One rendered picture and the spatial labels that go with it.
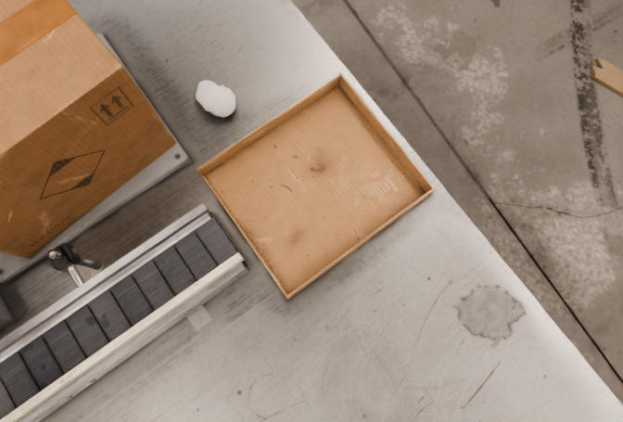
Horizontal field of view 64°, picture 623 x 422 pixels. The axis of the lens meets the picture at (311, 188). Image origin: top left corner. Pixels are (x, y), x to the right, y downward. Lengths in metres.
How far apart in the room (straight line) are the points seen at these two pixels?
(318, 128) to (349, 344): 0.37
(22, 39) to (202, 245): 0.37
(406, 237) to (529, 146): 1.14
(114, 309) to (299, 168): 0.37
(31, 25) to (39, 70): 0.06
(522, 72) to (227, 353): 1.56
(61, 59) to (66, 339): 0.41
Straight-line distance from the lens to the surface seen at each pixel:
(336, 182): 0.87
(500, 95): 1.98
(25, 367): 0.89
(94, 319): 0.85
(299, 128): 0.89
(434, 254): 0.87
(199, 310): 0.85
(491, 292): 0.89
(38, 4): 0.74
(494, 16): 2.14
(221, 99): 0.90
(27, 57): 0.71
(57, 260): 0.78
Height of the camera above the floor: 1.67
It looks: 75 degrees down
